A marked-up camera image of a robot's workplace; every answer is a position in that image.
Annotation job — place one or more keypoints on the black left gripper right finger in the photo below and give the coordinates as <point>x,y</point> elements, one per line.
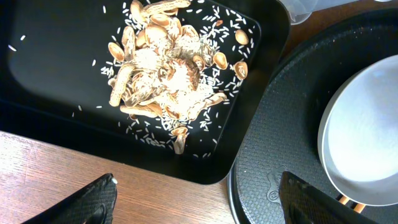
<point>303,203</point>

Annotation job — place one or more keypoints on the wooden chopstick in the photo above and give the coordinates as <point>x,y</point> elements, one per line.
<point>343,200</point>
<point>359,207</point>

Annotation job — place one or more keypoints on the black rectangular waste tray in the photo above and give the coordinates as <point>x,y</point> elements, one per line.
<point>55,67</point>

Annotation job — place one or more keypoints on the clear plastic waste bin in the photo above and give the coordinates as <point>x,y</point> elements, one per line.
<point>300,10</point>

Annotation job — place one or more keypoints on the round black serving tray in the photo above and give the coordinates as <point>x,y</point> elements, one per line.
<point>283,132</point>

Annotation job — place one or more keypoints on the peanut shells and rice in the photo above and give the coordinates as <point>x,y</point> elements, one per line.
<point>161,69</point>

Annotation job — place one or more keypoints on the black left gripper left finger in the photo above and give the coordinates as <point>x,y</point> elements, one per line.
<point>93,204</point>

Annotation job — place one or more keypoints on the grey round plate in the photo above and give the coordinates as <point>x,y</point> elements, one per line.
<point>357,135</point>

